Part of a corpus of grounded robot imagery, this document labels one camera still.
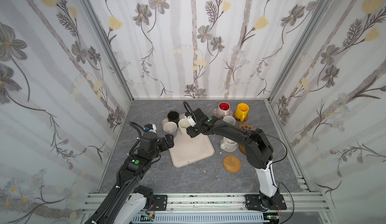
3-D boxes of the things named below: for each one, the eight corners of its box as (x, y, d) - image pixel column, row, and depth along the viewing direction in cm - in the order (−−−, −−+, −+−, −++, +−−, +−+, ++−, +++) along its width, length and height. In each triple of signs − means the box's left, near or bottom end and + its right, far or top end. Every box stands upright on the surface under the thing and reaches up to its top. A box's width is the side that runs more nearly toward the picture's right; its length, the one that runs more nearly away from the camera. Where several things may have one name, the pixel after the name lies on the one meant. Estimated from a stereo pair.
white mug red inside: (218, 119, 110) (220, 112, 104) (217, 108, 117) (218, 101, 110) (229, 119, 110) (231, 112, 104) (227, 108, 117) (229, 101, 111)
